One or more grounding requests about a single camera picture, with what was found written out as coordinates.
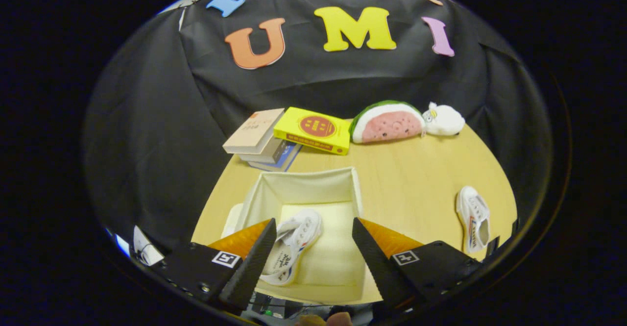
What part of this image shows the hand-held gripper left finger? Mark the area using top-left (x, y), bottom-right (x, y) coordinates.
top-left (147, 218), bottom-right (277, 311)

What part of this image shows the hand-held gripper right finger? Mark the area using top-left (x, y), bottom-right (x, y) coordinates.
top-left (352, 217), bottom-right (483, 309)

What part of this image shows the white canvas shoe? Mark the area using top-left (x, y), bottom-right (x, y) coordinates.
top-left (456, 185), bottom-right (491, 254)
top-left (260, 209), bottom-right (323, 286)

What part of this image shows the cream fabric storage box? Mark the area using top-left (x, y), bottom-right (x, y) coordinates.
top-left (220, 167), bottom-right (368, 304)

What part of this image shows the white paper sheet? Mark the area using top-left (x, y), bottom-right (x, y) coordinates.
top-left (132, 226), bottom-right (165, 267)

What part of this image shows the blue book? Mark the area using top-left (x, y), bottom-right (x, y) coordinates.
top-left (250, 142), bottom-right (303, 172)

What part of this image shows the grey book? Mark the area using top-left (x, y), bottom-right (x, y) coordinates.
top-left (239, 140), bottom-right (289, 165)

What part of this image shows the beige book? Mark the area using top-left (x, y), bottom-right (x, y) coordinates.
top-left (223, 108), bottom-right (286, 155)

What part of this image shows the watermelon slice plush toy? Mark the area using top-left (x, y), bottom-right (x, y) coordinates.
top-left (349, 100), bottom-right (427, 144)

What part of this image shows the yellow book with red circle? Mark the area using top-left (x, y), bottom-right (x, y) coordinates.
top-left (273, 107), bottom-right (351, 156)

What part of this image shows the white plush toy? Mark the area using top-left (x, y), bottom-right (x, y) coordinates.
top-left (422, 102), bottom-right (466, 137)

